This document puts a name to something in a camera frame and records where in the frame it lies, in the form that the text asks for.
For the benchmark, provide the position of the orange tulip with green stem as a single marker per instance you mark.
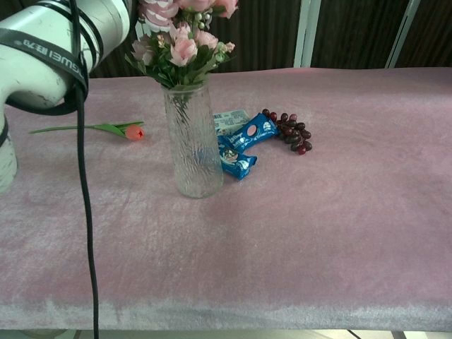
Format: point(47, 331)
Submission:
point(133, 132)

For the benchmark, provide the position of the white printed snack packet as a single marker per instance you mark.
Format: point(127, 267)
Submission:
point(229, 119)

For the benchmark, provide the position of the dark red grape bunch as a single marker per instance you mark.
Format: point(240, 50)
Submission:
point(293, 132)

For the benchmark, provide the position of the pink plush table cloth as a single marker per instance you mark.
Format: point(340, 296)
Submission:
point(282, 229)

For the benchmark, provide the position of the white metal frame post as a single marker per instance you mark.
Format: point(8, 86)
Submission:
point(402, 33)
point(305, 31)

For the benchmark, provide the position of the blue snack packet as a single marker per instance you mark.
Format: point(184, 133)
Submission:
point(236, 160)
point(257, 128)

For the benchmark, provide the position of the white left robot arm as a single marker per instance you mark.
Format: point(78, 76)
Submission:
point(35, 77)

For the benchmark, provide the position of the pink rose bouquet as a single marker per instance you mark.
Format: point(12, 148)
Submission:
point(183, 49)

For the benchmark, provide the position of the textured clear glass vase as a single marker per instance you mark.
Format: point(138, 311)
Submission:
point(194, 155)

